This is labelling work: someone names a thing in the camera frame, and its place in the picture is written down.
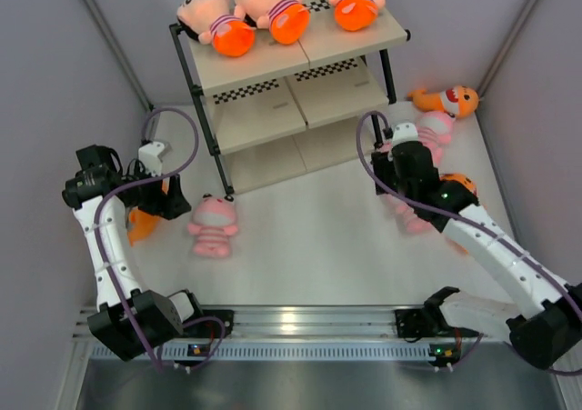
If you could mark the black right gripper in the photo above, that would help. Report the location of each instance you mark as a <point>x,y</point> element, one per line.
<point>384,166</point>

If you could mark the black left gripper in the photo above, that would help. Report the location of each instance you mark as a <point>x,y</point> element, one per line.
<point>169,205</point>

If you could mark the black-haired boy doll plush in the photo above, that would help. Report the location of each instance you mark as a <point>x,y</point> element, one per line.
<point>213,24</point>

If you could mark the small boy doll plush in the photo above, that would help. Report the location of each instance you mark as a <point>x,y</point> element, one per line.
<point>286,20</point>

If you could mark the pink striped plush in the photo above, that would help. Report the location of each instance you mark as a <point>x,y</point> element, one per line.
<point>410,221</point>
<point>212,224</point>
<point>435,132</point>
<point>386,148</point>

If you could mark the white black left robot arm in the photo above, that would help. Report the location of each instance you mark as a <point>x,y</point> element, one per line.
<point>131,320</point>

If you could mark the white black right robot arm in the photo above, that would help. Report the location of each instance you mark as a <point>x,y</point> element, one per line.
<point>542,322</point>

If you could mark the beige black three-tier shelf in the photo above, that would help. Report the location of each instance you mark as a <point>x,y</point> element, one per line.
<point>280,112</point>

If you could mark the orange shark plush left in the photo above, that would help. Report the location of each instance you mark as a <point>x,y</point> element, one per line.
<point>138,231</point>

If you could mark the orange shark plush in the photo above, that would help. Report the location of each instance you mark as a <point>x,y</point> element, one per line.
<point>459,101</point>
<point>471,187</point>
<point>138,231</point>

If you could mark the orange shark plush near right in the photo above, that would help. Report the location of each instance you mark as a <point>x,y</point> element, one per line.
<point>471,187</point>

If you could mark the orange shark plush far right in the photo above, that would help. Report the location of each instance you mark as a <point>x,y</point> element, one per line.
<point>459,101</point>

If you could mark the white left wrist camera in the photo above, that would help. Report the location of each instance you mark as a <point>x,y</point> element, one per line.
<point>151,154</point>

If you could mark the white slotted cable duct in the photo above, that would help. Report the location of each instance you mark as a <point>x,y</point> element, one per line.
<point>320,351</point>

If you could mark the aluminium mounting rail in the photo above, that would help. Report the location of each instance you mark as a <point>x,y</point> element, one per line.
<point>319,322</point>

